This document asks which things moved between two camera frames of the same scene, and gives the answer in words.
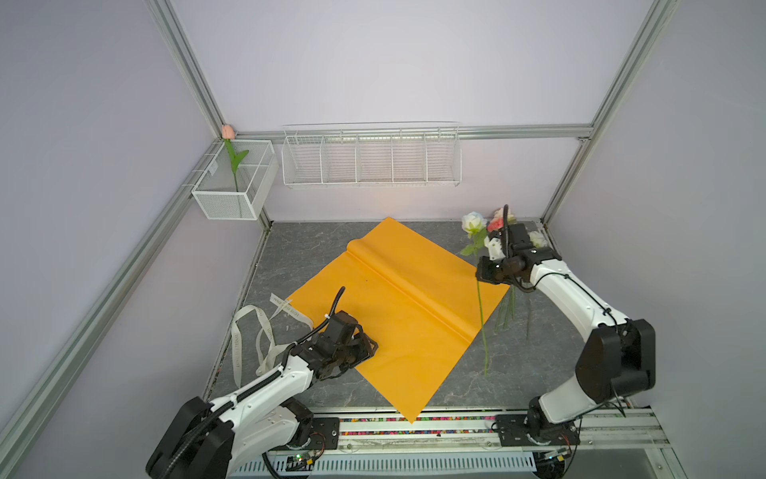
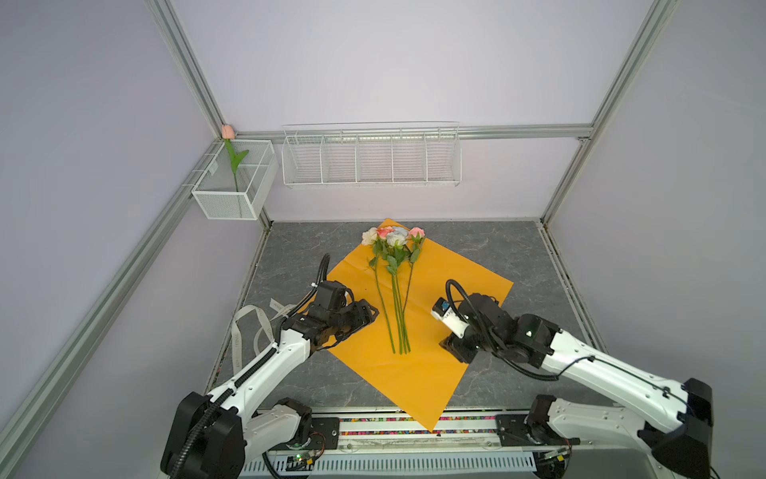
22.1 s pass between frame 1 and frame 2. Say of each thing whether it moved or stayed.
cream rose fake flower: moved
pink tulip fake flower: stayed
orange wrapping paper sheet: moved
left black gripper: moved
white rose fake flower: moved
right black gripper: moved
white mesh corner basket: stayed
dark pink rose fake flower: moved
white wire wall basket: stayed
